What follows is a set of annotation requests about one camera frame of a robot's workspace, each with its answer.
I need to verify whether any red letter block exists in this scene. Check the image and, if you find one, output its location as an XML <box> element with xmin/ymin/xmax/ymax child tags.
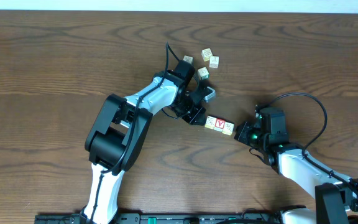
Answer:
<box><xmin>213</xmin><ymin>118</ymin><xmax>226</xmax><ymax>132</ymax></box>

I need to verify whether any wooden block yellow side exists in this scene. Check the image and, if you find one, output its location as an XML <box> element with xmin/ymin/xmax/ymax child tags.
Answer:
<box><xmin>222</xmin><ymin>121</ymin><xmax>234</xmax><ymax>136</ymax></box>

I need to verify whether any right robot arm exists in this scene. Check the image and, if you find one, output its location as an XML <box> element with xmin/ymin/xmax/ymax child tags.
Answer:
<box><xmin>234</xmin><ymin>107</ymin><xmax>358</xmax><ymax>223</ymax></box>

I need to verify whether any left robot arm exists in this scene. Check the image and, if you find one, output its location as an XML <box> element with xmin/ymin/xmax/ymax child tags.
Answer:
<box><xmin>80</xmin><ymin>60</ymin><xmax>216</xmax><ymax>223</ymax></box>

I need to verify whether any wooden block green side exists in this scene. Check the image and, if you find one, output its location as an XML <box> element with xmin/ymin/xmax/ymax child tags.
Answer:
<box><xmin>197</xmin><ymin>67</ymin><xmax>209</xmax><ymax>80</ymax></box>

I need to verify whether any wooden block beside top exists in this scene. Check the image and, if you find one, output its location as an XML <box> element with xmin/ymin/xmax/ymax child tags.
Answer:
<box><xmin>209</xmin><ymin>56</ymin><xmax>219</xmax><ymax>68</ymax></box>

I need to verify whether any right black cable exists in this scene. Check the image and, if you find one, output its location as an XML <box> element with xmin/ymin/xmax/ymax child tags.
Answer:
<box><xmin>265</xmin><ymin>92</ymin><xmax>358</xmax><ymax>218</ymax></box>

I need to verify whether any black cable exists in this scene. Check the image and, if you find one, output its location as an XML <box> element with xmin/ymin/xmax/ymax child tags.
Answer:
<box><xmin>91</xmin><ymin>42</ymin><xmax>183</xmax><ymax>224</ymax></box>
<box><xmin>265</xmin><ymin>92</ymin><xmax>358</xmax><ymax>218</ymax></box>

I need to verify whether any left black cable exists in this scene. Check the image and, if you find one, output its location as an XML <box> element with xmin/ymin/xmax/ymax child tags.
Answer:
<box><xmin>91</xmin><ymin>42</ymin><xmax>183</xmax><ymax>224</ymax></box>

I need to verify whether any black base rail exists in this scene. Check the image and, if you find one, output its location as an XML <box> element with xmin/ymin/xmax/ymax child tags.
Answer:
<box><xmin>34</xmin><ymin>212</ymin><xmax>316</xmax><ymax>224</ymax></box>

